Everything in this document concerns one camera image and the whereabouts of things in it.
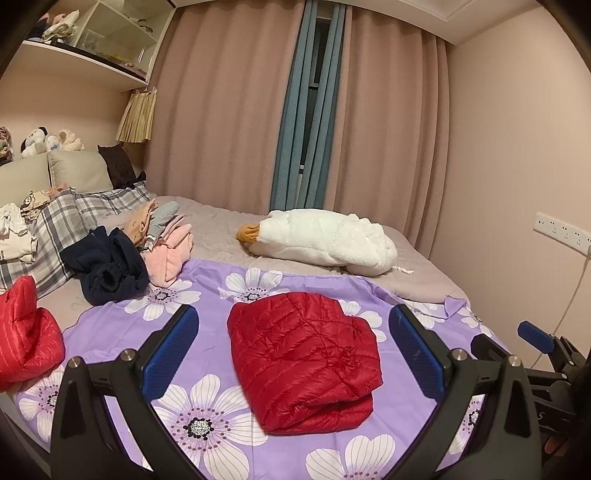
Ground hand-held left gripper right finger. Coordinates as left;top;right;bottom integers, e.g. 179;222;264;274
388;304;543;480

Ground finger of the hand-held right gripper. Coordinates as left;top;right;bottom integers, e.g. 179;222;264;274
517;320;571;365
470;333;511;367

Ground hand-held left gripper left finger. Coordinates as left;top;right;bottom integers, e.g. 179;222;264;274
50;304;200;480

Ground red puffer jacket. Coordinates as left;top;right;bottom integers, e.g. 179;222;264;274
0;275;65;393
227;292;384;435

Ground pink folded clothes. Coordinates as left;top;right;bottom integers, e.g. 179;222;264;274
145;224;194;287

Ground cream clothes pile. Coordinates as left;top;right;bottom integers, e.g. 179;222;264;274
41;11;79;44

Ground purple floral bed sheet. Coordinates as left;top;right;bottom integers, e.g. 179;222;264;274
14;258;509;480

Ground navy blue garment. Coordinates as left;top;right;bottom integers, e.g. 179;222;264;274
60;225;150;306

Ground peach garment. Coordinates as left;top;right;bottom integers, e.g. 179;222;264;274
122;200;158;245

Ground grey garment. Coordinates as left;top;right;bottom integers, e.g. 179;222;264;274
147;200;181;241

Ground folded red puffer jacket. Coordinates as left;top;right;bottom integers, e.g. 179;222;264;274
0;275;65;393

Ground white goose plush toy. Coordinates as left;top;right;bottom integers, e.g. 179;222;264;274
235;209;399;278

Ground grey plaid pillow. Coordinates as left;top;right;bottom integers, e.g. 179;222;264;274
0;182;155;301

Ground white folded shirt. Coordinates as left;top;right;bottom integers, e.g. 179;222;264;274
0;217;38;265

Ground brown cat pillow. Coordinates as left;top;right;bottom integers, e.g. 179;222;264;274
97;144;146;188

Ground cream cartoon print pillow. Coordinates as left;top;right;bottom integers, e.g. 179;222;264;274
21;187;56;215

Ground beige headboard cushion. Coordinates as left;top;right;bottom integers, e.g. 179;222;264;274
0;152;51;197
48;150;114;192

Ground white small garment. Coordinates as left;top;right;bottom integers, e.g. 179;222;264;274
0;203;26;232

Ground pink curtain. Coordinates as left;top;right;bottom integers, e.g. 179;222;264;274
318;23;451;259
145;9;308;213

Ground cream plush toy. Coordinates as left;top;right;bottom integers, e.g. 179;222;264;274
58;129;86;152

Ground striped pleated hanging cloth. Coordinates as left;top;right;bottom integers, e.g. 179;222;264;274
115;90;158;143

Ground blue curtain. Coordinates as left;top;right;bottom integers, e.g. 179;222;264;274
270;0;347;213

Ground black and white plush dog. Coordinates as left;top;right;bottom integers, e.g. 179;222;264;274
21;127;49;155

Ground window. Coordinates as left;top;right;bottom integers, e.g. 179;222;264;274
300;23;331;181

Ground white glass door cabinet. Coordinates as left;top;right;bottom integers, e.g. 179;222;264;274
74;0;176;84

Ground white power cable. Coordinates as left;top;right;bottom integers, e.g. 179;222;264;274
531;244;591;365

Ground white wall socket strip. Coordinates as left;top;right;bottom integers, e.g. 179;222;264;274
533;211;591;252

